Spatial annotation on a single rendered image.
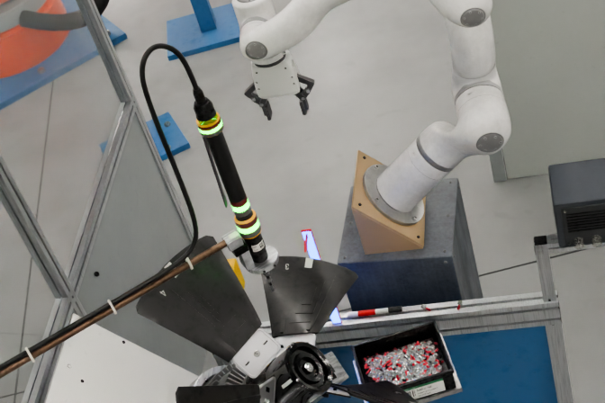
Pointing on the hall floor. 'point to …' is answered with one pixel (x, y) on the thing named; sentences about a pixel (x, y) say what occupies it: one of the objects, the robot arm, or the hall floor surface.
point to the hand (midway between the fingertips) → (286, 110)
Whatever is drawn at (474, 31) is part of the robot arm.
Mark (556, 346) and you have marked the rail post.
